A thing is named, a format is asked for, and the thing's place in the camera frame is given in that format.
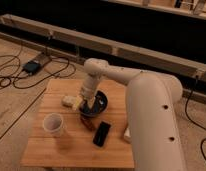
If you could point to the white sponge block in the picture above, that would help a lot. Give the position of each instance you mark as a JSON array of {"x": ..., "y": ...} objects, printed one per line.
[{"x": 68, "y": 101}]

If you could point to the beige cylindrical gripper body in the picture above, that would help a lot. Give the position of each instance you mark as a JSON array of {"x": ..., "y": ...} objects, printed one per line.
[{"x": 89, "y": 87}]

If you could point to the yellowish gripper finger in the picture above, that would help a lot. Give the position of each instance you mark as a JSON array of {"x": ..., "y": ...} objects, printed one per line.
[{"x": 78, "y": 101}]

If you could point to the black power adapter box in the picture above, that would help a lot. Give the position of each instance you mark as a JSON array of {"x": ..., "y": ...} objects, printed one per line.
[{"x": 31, "y": 67}]

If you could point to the black rectangular remote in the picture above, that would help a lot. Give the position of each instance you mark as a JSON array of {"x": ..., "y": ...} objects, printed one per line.
[{"x": 101, "y": 134}]

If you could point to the long wooden beam rail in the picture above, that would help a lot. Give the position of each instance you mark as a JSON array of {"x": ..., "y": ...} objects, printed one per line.
[{"x": 126, "y": 51}]

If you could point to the wooden square table board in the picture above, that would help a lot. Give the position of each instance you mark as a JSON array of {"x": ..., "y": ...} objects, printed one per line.
[{"x": 75, "y": 147}]

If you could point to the black bowl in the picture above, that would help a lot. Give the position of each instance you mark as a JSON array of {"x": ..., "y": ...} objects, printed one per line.
[{"x": 99, "y": 105}]

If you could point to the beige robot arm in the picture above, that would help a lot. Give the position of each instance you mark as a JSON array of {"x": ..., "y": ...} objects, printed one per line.
[{"x": 149, "y": 99}]

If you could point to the brown red small object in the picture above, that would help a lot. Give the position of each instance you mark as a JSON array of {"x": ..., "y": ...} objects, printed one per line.
[{"x": 87, "y": 122}]

